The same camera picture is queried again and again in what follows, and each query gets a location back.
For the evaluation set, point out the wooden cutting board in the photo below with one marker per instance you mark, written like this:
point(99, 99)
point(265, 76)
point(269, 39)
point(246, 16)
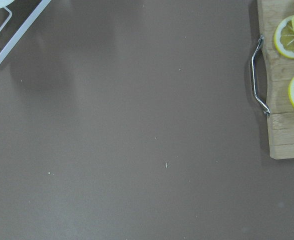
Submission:
point(279, 71)

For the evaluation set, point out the upper lemon slice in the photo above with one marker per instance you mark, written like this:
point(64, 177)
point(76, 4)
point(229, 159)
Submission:
point(284, 38)

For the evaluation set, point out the white wire cup rack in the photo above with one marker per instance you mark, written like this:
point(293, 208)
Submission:
point(16, 16)

